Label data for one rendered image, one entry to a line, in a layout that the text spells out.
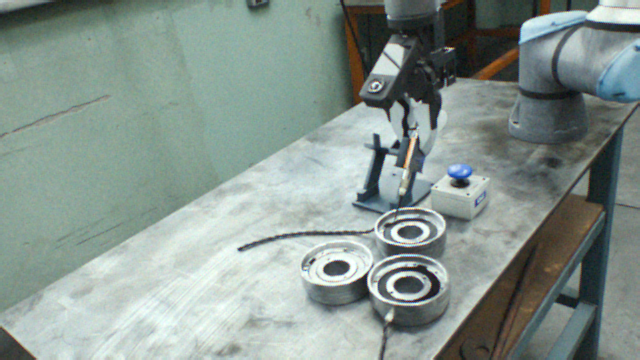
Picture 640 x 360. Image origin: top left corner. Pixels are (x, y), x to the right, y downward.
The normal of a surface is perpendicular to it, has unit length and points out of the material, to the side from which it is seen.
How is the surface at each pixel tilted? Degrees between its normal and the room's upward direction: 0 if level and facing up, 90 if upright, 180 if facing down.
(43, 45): 90
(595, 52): 79
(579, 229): 0
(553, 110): 72
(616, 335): 0
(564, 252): 0
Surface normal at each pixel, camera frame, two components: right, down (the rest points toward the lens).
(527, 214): -0.15, -0.88
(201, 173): 0.75, 0.20
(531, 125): -0.74, 0.13
